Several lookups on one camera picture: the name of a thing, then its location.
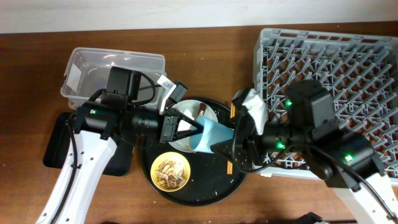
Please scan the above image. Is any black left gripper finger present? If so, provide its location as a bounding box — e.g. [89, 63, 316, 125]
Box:
[167, 107, 203, 130]
[175, 129, 202, 140]

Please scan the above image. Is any brown coffee sachet wrapper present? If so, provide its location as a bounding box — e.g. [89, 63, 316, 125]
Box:
[196, 103, 207, 119]

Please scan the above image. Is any light blue plastic cup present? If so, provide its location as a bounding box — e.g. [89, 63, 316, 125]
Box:
[189, 116, 233, 154]

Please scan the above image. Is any yellow bowl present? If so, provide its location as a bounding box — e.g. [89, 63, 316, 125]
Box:
[150, 152, 191, 192]

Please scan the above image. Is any food scraps peanuts and rice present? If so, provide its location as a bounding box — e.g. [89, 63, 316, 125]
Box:
[155, 160, 188, 190]

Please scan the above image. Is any white tissue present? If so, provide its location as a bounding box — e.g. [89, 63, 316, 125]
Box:
[178, 109, 194, 131]

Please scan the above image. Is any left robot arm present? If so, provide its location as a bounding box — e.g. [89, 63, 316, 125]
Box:
[37, 67, 203, 223]

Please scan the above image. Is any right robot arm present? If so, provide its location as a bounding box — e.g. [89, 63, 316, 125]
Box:
[210, 80, 397, 223]

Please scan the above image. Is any clear plastic waste bin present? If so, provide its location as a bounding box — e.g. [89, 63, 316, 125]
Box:
[60, 47, 167, 110]

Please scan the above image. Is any grey plastic dishwasher rack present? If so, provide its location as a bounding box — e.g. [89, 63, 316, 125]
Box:
[252, 28, 397, 186]

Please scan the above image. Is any white round plate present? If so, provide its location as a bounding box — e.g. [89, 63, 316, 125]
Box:
[167, 99, 218, 153]

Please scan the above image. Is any wooden chopstick left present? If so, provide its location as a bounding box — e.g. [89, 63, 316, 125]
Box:
[226, 102, 234, 175]

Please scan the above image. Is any round black tray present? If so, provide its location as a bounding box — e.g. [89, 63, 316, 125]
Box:
[140, 96, 248, 207]

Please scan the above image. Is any white label on bin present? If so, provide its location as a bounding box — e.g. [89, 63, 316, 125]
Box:
[67, 64, 81, 91]

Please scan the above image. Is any rectangular black tray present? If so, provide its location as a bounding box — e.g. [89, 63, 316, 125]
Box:
[43, 112, 134, 177]

